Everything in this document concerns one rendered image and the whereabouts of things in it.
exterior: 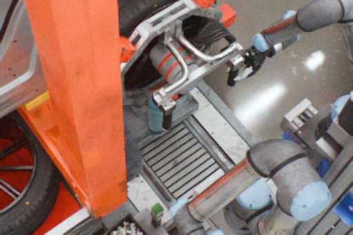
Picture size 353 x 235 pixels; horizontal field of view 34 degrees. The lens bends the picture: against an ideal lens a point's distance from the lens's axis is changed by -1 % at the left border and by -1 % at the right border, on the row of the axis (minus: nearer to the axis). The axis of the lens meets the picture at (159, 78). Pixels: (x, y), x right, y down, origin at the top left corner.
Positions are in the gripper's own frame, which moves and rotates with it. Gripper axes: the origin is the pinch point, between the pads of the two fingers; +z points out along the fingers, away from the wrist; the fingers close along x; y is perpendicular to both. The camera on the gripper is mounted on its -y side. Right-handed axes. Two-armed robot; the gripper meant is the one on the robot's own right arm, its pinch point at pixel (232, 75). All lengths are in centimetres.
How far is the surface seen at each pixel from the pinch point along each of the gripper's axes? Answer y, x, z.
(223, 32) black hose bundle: 20.4, -9.0, 0.5
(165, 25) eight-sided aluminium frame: 28.9, -20.4, 20.8
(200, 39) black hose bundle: 17.2, -13.2, 8.1
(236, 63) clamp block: 11.8, 1.4, 1.1
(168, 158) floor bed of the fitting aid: -77, -10, 21
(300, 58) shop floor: -83, -17, -82
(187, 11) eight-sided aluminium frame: 29.0, -20.6, 10.2
